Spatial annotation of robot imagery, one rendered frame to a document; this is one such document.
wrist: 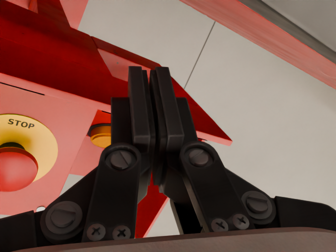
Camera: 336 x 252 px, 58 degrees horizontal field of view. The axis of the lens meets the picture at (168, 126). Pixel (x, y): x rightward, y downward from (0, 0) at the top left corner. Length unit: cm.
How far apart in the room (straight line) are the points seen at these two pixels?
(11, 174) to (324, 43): 23
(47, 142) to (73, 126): 3
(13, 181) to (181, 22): 95
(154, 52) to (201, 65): 21
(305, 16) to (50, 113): 19
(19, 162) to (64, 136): 4
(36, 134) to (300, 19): 21
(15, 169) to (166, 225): 151
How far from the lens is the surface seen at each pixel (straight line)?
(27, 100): 25
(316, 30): 20
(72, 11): 91
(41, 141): 27
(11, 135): 27
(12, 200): 31
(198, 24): 116
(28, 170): 25
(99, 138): 34
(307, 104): 171
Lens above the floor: 101
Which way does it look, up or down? 51 degrees down
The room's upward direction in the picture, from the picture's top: 145 degrees clockwise
